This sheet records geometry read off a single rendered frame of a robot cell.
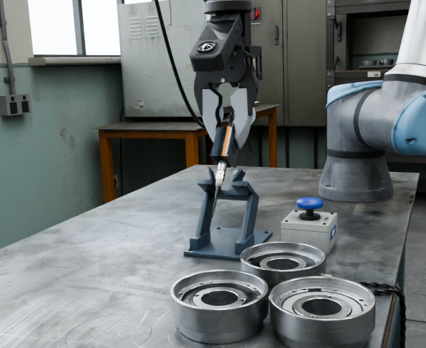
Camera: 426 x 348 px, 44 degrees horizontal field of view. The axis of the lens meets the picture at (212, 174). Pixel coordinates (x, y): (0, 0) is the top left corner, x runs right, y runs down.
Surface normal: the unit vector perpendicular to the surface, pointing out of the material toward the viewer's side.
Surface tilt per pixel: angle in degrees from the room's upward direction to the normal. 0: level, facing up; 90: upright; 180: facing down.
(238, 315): 90
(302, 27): 90
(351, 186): 72
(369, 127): 98
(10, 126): 90
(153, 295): 0
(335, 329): 90
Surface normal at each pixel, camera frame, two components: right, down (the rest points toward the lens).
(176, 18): -0.40, 0.20
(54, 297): -0.04, -0.98
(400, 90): -0.70, -0.11
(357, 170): -0.15, -0.11
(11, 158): 0.92, 0.04
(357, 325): 0.44, 0.16
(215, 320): -0.09, 0.20
